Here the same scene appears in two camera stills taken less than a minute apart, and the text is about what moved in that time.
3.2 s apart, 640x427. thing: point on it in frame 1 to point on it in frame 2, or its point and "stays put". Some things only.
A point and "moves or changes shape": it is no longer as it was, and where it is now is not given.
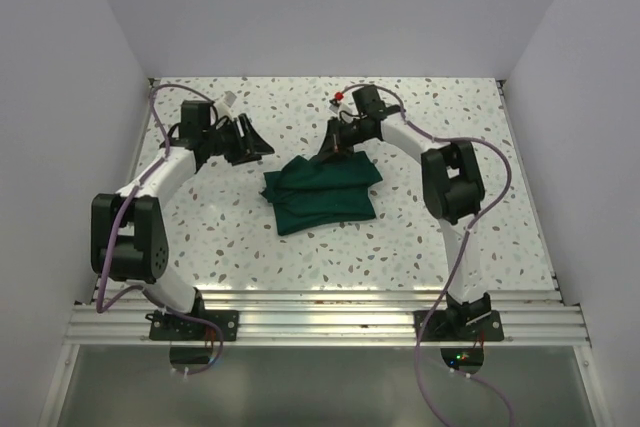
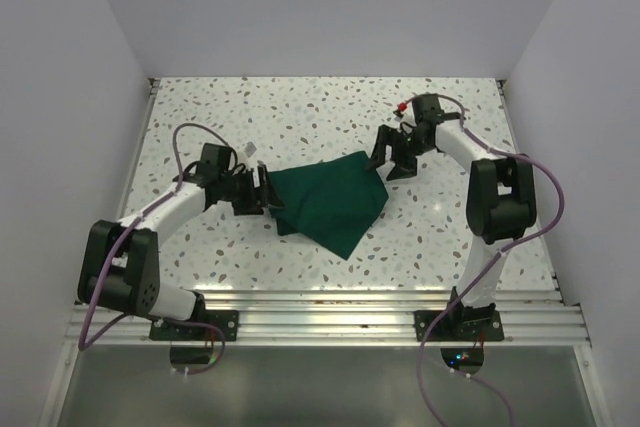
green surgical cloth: [309, 193] moves or changes shape
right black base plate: [438, 328] stays put
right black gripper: [333, 143] to [403, 167]
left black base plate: [165, 326] stays put
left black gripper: [249, 147] to [263, 195]
